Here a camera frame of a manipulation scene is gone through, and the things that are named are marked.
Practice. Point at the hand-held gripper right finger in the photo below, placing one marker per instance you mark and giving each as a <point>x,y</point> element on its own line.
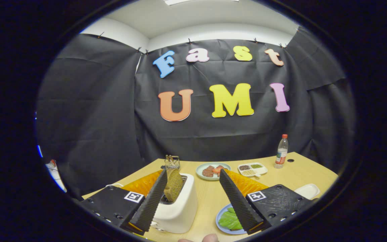
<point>237,203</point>

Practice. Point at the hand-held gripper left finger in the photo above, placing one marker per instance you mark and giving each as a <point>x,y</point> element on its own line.
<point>149,205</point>

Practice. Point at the green lettuce leaf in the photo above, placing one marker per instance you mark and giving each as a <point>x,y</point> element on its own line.
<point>229,220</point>

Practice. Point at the brown bread slice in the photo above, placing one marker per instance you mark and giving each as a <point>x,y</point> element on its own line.
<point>174,185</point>

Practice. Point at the blue plate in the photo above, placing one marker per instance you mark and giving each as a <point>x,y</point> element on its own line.
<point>221,227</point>

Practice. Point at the white toaster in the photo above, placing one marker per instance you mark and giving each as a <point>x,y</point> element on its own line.
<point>180,211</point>

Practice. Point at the white divided dish with seeds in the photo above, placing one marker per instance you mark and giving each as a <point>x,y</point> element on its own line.
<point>252,169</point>

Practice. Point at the red sausage slices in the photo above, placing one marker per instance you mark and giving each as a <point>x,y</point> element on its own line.
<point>218,169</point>

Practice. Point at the dark brown meat patty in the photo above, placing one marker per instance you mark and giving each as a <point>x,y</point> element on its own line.
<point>208,171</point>

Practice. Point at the pale green plate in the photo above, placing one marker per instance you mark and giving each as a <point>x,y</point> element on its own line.
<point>200,174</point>

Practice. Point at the clear bottle with red cap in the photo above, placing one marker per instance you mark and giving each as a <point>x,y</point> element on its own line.
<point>281,153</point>

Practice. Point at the white plate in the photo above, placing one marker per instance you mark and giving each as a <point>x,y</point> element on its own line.
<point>307,191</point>

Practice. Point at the black backdrop cloth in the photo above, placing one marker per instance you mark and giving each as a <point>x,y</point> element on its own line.
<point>113,134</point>

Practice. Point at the white and red object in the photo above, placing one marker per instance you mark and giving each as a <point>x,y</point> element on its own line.
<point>55,173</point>

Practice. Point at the ceiling light panel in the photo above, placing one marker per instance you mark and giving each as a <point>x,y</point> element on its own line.
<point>200,1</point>

